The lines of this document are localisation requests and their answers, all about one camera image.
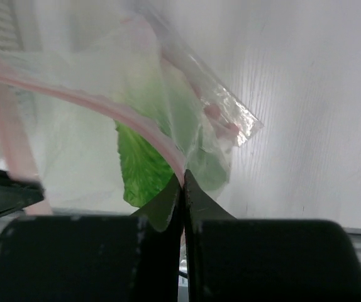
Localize clear zip top bag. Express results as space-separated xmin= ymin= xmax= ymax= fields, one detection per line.
xmin=0 ymin=1 xmax=262 ymax=215

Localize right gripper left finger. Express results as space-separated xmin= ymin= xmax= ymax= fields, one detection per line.
xmin=0 ymin=177 xmax=182 ymax=301

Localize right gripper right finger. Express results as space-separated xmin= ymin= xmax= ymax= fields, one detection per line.
xmin=184 ymin=171 xmax=361 ymax=301

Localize green lettuce head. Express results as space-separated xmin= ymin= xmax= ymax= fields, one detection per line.
xmin=42 ymin=56 xmax=231 ymax=209

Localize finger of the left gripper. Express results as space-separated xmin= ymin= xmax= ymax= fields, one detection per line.
xmin=0 ymin=170 xmax=44 ymax=218

